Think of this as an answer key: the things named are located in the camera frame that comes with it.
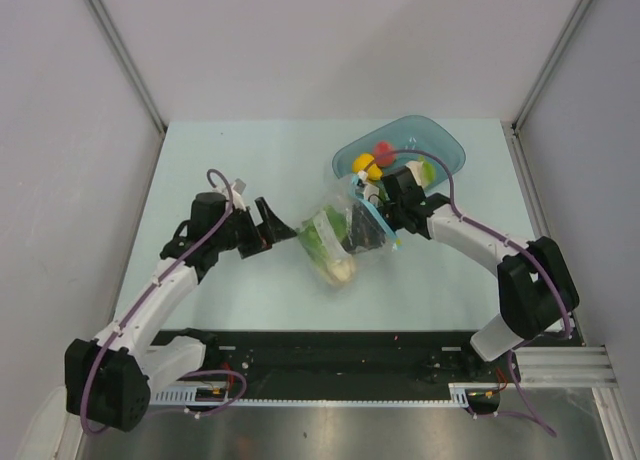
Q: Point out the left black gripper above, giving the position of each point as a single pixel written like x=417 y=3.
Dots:
x=271 y=228

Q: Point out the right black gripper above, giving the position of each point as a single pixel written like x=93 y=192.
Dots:
x=361 y=233

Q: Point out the clear zip top bag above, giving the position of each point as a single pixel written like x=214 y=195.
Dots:
x=342 y=195

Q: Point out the green fake lettuce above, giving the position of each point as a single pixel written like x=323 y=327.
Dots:
x=322 y=237

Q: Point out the yellow fake lemon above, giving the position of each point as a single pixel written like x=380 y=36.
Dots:
x=366 y=163

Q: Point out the red fake pepper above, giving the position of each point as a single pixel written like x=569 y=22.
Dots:
x=383 y=152

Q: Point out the white fake garlic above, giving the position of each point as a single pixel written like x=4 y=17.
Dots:
x=424 y=172

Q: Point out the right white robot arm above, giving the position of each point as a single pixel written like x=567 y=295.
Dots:
x=535 y=287

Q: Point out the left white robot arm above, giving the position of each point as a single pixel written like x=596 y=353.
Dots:
x=111 y=378

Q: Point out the teal plastic bin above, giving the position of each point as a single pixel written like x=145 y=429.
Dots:
x=408 y=135

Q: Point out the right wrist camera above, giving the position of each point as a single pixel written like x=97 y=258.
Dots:
x=366 y=190

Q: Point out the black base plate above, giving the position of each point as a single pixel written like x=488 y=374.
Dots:
x=428 y=357

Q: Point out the white cable duct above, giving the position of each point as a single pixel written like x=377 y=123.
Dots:
x=338 y=390

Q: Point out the aluminium frame rail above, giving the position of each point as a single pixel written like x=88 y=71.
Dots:
x=565 y=367

